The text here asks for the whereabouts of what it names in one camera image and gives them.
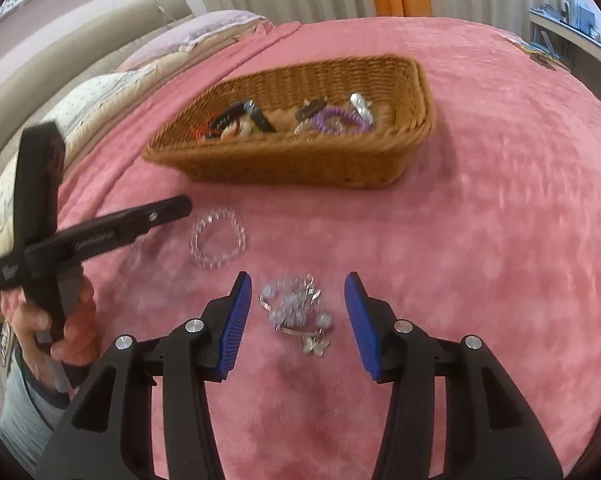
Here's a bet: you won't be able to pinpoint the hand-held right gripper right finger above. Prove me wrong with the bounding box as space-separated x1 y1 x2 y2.
344 271 564 480

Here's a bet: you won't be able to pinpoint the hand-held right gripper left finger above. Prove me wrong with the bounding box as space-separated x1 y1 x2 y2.
35 271 254 480

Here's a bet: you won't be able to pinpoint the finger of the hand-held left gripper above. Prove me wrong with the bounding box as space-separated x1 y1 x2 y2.
11 121 67 256
25 195 194 266

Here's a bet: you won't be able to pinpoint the silver butterfly charm bracelet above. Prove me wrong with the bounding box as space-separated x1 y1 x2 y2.
258 274 334 360

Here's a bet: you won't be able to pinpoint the clear crystal bead bracelet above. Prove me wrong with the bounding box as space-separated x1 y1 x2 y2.
190 210 248 270

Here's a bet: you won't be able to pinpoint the cream spiral hair tie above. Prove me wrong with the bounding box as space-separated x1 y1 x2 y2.
219 115 261 142

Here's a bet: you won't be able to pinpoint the black wrist watch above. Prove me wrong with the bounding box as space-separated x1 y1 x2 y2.
200 100 278 141

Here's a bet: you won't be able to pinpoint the brown wicker basket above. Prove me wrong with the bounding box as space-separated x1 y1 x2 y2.
141 54 436 190

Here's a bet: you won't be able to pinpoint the dark purple hair clip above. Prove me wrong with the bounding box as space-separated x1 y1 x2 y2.
296 96 327 122

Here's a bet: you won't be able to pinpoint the purple spiral hair tie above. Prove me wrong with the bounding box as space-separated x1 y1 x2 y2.
311 106 371 136

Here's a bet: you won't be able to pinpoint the pink star hair clip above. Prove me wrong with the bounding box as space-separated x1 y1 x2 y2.
348 91 376 126

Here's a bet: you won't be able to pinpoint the person's left forearm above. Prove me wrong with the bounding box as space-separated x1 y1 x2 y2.
0 340 76 468

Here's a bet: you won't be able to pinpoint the person's left hand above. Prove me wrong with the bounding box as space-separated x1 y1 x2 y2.
0 280 101 391

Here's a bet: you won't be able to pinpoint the white floral pillow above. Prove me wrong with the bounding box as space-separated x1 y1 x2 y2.
0 67 158 241

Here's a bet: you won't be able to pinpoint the pink fleece blanket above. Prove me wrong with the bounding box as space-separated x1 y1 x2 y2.
0 15 601 480

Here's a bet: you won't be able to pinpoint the beige padded headboard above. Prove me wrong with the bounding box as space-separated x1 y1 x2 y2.
0 0 196 181

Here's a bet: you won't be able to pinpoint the cream quilt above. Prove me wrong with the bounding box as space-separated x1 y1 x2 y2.
0 25 276 321

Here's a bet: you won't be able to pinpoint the lilac pillow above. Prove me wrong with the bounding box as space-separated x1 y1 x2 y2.
118 10 271 73

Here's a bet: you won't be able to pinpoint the small colourful trinkets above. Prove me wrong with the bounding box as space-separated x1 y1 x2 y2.
501 32 571 71

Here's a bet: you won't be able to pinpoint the white desk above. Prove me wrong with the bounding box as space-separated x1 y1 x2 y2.
528 7 601 73

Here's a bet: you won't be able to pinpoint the row of books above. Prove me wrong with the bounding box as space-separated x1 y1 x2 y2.
558 0 601 36

